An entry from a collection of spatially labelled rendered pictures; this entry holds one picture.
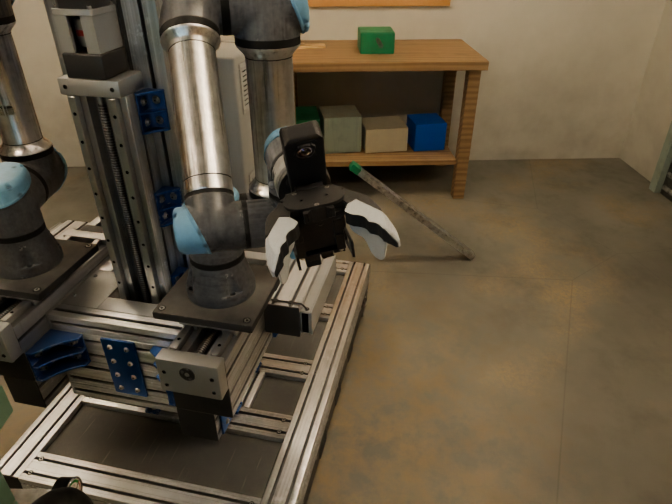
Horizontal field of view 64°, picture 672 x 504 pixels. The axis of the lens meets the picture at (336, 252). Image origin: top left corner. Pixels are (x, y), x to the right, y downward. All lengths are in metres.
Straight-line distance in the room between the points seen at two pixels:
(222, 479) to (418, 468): 0.64
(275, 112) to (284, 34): 0.14
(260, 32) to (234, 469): 1.16
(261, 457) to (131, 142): 0.94
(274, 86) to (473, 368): 1.55
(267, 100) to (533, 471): 1.46
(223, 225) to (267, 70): 0.32
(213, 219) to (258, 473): 0.97
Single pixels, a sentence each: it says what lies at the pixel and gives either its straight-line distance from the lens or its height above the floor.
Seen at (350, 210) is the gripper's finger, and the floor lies 1.25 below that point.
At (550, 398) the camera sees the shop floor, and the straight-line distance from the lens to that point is 2.22.
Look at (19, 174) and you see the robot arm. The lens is 1.37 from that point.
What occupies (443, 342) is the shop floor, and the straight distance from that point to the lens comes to 2.33.
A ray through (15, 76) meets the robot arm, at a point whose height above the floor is 1.22.
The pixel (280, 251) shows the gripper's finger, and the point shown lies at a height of 1.23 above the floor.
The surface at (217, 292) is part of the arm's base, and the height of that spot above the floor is 0.86.
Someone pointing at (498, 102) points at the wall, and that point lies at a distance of 4.04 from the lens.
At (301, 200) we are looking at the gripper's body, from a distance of 0.62.
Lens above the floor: 1.52
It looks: 32 degrees down
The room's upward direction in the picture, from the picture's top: straight up
